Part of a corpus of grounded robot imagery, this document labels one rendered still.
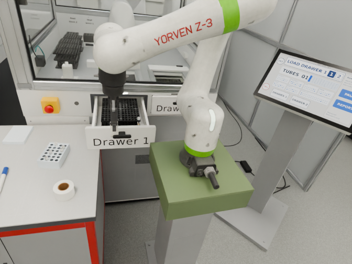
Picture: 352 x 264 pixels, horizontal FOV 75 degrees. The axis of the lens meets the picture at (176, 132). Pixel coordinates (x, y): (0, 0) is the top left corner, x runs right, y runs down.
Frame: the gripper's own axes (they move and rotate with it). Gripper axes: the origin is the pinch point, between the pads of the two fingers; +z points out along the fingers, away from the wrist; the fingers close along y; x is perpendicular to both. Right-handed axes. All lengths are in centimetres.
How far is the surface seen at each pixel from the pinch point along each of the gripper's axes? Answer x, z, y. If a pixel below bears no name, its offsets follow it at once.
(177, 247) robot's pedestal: 29, 57, 23
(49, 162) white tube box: -25.7, 13.8, 2.7
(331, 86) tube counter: 109, -17, -10
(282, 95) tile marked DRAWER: 91, -7, -20
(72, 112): -21.1, 10.8, -32.1
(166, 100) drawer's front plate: 28.0, 2.7, -30.4
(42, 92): -33.1, 0.0, -32.1
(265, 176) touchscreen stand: 102, 54, -16
